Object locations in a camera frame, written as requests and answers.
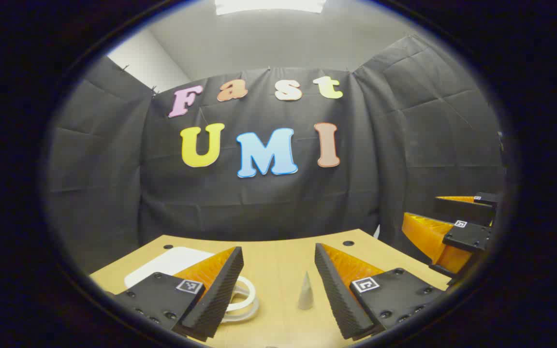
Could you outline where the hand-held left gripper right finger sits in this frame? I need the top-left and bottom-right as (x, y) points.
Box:
(315, 243), (448, 340)

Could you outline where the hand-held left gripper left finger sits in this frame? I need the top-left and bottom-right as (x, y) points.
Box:
(106, 246), (244, 342)

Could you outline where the grey cone-shaped tube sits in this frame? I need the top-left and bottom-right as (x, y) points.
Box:
(298, 271), (314, 310)

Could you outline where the white suitcase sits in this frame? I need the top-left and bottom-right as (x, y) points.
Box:
(124, 247), (260, 323)

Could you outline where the black backdrop cloth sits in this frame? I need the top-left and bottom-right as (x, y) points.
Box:
(44, 34), (506, 276)

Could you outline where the ceiling light panel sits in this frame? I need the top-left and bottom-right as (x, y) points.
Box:
(215, 0), (326, 15)

